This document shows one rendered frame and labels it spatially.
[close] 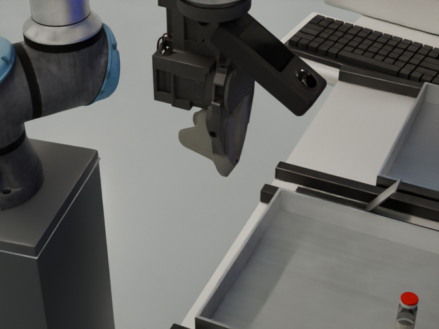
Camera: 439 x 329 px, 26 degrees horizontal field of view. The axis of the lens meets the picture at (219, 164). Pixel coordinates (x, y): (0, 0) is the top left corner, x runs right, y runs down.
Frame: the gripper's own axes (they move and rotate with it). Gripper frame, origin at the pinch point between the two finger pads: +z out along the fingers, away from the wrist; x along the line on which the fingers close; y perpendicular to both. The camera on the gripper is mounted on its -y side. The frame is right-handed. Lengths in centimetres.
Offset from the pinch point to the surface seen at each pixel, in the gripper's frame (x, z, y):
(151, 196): -110, 110, 71
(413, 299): -5.6, 16.8, -20.3
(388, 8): -90, 26, 6
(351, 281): -10.3, 21.3, -11.8
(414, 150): -40.2, 21.3, -11.9
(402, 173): -34.0, 21.4, -11.7
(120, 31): -191, 110, 126
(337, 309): -5.1, 21.3, -11.7
